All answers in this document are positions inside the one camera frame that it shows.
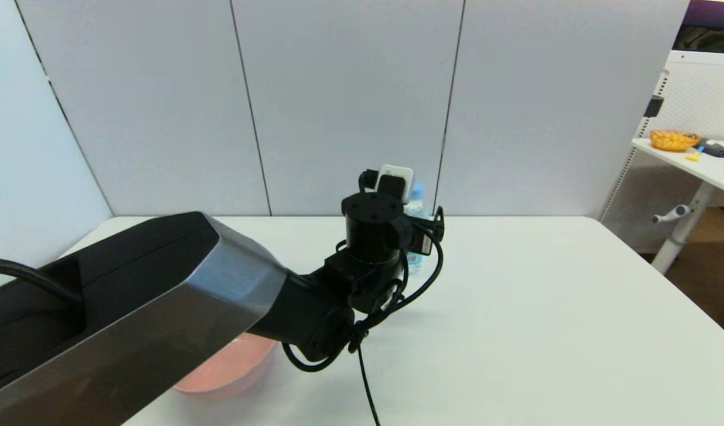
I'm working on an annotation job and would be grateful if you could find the pink plastic bowl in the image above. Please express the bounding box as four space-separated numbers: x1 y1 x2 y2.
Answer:
173 331 279 396

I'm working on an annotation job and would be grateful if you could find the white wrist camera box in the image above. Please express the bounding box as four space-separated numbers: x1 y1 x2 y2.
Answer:
359 164 415 205

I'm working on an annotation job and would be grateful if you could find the clear soda water bottle blue label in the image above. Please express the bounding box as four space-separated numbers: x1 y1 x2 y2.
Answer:
405 182 431 276

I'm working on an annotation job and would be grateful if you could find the grey desk crank handle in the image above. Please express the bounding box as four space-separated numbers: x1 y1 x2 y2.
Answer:
652 205 692 225

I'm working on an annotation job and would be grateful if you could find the orange bowl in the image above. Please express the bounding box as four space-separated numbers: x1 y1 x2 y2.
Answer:
649 130 701 152

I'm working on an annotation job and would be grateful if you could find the white pegboard panel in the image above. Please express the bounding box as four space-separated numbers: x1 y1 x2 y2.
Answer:
600 51 724 254

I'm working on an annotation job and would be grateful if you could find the white side desk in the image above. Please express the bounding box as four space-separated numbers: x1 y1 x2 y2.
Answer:
632 138 724 275

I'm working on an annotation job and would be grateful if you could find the green plant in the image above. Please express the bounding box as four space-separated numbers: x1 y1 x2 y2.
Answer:
677 28 724 55

